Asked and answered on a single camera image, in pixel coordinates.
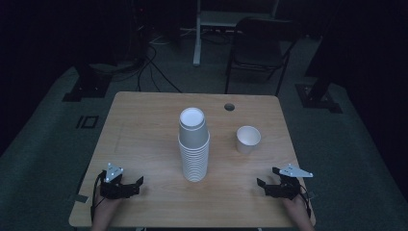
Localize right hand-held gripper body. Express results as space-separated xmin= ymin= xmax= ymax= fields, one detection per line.
xmin=265 ymin=163 xmax=315 ymax=201

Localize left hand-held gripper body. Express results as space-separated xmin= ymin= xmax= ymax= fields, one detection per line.
xmin=98 ymin=162 xmax=140 ymax=200

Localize single white paper cup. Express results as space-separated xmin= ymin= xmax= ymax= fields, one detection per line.
xmin=236 ymin=125 xmax=262 ymax=155

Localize stack of white paper cups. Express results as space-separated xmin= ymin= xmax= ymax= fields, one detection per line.
xmin=177 ymin=107 xmax=211 ymax=184

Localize person's left hand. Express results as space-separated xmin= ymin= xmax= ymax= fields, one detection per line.
xmin=93 ymin=193 xmax=125 ymax=222

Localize person's right hand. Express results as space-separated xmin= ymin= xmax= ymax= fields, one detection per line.
xmin=281 ymin=193 xmax=310 ymax=218

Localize black stand base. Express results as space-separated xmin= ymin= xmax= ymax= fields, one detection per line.
xmin=294 ymin=82 xmax=344 ymax=115
xmin=62 ymin=62 xmax=114 ymax=103

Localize black folding chair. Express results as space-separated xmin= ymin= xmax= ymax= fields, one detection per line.
xmin=224 ymin=16 xmax=302 ymax=97

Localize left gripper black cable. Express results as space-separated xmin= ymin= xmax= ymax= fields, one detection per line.
xmin=89 ymin=170 xmax=108 ymax=223

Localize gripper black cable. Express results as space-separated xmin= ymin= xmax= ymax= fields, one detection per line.
xmin=89 ymin=170 xmax=108 ymax=223
xmin=297 ymin=184 xmax=314 ymax=219

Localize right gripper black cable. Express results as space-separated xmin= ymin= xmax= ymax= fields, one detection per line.
xmin=297 ymin=184 xmax=314 ymax=219

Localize black floor cables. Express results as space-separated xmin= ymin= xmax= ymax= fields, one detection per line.
xmin=110 ymin=42 xmax=184 ymax=94

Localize white desk frame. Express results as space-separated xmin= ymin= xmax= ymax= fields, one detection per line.
xmin=191 ymin=0 xmax=281 ymax=67

